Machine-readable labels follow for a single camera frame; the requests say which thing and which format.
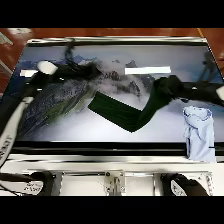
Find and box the dark green garment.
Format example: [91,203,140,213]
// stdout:
[87,78,174,134]

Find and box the light blue shirt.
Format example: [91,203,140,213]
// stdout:
[182,105,217,164]

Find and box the silver frame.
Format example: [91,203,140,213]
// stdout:
[0,35,224,197]

